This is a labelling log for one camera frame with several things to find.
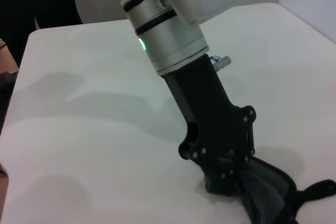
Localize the left gripper cable with connector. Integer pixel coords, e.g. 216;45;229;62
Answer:
209;55;232;72

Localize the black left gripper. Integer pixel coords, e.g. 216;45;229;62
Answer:
161;54;257;184

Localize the dark equipment beside table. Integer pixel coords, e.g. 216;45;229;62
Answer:
0;69;18;94

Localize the dark rag with loop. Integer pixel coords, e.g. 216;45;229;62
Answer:
201;155;336;224

